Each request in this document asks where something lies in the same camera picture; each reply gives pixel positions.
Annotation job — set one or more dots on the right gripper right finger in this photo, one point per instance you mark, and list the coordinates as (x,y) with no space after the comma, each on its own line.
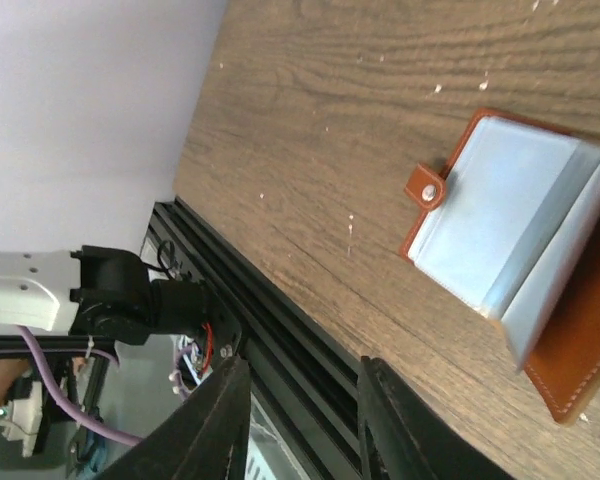
(401,437)

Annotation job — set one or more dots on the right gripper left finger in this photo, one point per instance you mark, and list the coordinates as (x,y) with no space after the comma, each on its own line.
(205,438)

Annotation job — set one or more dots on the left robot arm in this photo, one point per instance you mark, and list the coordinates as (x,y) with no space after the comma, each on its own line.
(65,296)

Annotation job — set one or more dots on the black aluminium frame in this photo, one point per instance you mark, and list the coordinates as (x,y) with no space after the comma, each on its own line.
(304,381)

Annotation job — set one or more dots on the person in background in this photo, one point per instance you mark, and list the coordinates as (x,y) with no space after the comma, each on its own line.
(10,371)

